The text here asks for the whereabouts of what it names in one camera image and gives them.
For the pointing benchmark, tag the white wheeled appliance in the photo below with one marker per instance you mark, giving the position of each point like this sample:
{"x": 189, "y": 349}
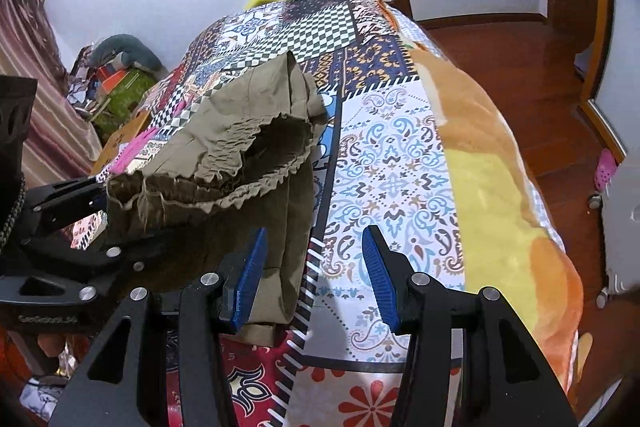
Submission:
{"x": 620, "y": 237}

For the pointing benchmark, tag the olive green pants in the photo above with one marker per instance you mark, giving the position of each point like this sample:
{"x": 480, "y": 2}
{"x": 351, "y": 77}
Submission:
{"x": 240, "y": 117}

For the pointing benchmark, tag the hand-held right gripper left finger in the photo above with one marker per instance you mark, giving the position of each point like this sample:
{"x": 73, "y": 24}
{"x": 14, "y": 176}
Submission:
{"x": 247, "y": 277}

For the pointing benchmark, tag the wooden bedpost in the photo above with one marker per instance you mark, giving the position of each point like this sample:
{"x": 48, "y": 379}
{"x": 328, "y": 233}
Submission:
{"x": 401, "y": 2}

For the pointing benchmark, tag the wooden bedside table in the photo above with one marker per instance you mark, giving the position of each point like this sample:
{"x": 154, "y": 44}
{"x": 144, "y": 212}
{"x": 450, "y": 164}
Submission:
{"x": 120, "y": 139}

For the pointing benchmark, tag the orange box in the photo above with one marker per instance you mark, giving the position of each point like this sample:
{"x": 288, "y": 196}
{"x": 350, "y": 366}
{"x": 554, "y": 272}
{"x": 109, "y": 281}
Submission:
{"x": 111, "y": 78}

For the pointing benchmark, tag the pile of papers and bags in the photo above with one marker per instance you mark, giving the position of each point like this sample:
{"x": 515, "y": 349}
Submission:
{"x": 82, "y": 77}

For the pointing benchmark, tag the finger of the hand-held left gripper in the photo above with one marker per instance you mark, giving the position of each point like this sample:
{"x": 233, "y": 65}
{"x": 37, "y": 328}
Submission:
{"x": 75, "y": 264}
{"x": 65, "y": 197}

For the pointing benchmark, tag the red striped curtain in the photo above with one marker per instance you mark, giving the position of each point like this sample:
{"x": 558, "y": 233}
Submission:
{"x": 50, "y": 132}

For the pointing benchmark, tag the pink slipper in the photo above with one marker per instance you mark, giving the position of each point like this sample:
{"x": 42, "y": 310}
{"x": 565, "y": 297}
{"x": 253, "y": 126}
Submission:
{"x": 605, "y": 169}

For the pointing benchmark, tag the white sliding wardrobe door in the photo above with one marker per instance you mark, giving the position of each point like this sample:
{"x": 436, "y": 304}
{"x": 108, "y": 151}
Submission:
{"x": 622, "y": 57}

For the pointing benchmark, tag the orange cloth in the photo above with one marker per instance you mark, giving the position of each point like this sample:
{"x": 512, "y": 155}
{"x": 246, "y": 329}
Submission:
{"x": 12, "y": 352}

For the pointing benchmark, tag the patchwork printed bedsheet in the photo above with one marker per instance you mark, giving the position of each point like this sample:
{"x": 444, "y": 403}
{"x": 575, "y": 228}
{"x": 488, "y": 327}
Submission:
{"x": 395, "y": 167}

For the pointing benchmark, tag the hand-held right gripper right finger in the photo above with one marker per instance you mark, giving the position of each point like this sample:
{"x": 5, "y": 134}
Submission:
{"x": 382, "y": 277}

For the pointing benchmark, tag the yellow orange plush blanket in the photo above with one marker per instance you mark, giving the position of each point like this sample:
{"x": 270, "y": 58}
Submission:
{"x": 500, "y": 207}

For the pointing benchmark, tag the pink cloth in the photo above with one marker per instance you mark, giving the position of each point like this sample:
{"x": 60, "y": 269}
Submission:
{"x": 135, "y": 147}

